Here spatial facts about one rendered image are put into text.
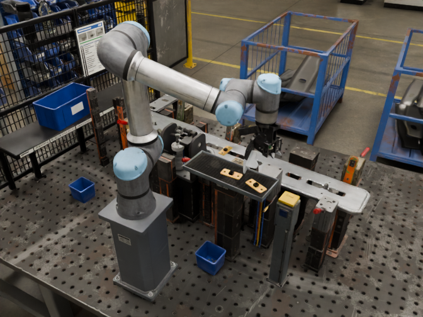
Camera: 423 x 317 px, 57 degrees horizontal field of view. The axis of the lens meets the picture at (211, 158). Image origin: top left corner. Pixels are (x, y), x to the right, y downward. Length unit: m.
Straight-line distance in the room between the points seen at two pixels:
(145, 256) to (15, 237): 0.80
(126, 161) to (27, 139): 0.95
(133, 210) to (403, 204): 1.48
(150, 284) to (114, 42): 0.97
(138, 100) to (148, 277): 0.71
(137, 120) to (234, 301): 0.84
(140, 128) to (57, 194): 1.02
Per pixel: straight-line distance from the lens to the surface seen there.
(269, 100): 1.27
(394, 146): 3.92
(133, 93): 1.38
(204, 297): 1.73
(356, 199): 1.80
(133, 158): 1.39
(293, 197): 1.49
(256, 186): 1.51
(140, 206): 1.46
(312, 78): 4.18
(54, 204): 2.29
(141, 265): 1.61
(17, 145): 2.21
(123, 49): 1.20
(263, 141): 1.34
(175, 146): 1.85
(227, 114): 1.14
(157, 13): 4.89
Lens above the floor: 2.11
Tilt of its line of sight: 35 degrees down
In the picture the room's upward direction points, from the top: straight up
